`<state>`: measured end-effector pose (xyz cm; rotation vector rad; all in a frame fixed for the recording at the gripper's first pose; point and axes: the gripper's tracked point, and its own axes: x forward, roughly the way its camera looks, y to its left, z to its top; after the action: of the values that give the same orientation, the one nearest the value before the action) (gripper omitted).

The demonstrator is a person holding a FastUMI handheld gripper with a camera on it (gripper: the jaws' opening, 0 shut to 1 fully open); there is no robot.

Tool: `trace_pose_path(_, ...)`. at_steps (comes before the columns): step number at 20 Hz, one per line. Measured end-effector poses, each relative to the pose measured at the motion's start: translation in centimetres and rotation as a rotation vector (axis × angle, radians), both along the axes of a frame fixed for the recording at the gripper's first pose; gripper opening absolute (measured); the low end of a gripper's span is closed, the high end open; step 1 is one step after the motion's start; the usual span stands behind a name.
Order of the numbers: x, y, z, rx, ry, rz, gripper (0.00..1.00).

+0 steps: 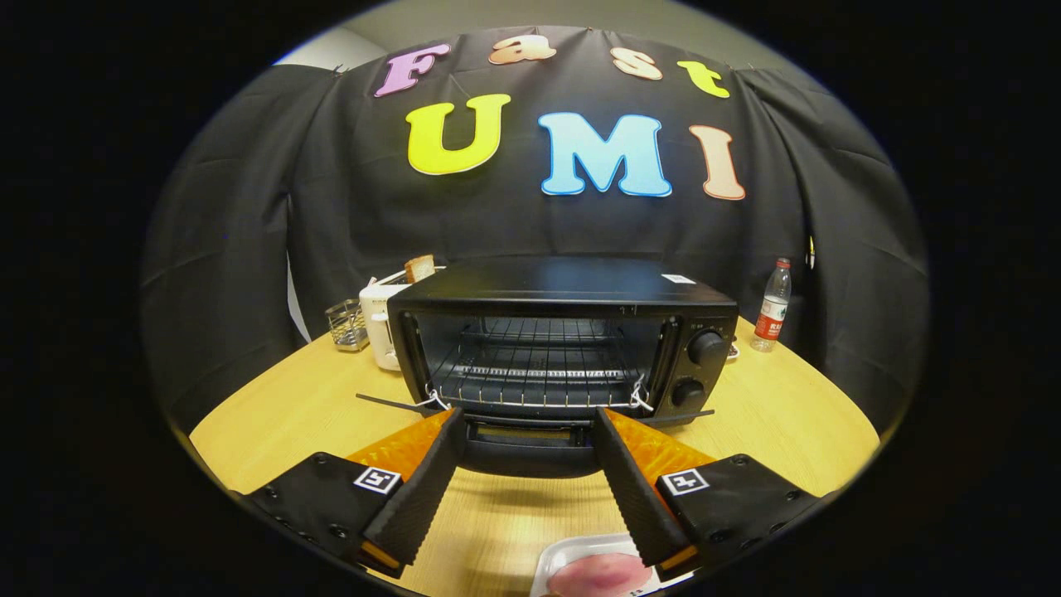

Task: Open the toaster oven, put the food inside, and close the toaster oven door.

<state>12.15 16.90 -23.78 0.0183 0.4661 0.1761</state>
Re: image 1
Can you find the white bread toaster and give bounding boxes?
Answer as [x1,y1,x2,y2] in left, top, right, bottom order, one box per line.
[359,266,448,371]

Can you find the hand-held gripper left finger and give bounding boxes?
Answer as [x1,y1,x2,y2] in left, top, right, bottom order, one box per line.
[240,406,467,580]

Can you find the pink ham slice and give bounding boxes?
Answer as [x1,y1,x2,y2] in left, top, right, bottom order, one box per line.
[547,553,654,597]

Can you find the black toaster oven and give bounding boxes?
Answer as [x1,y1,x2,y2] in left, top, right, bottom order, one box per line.
[356,255,741,480]

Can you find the black backdrop cloth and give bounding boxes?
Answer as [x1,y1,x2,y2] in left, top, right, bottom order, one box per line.
[139,25,930,434]

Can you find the white square food tray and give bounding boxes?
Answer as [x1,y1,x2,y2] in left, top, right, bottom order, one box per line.
[530,533,694,597]

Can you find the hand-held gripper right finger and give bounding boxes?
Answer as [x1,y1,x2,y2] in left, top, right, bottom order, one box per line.
[592,405,821,582]

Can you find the plastic bottle red label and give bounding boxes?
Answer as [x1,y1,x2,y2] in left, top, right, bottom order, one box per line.
[750,257,793,354]

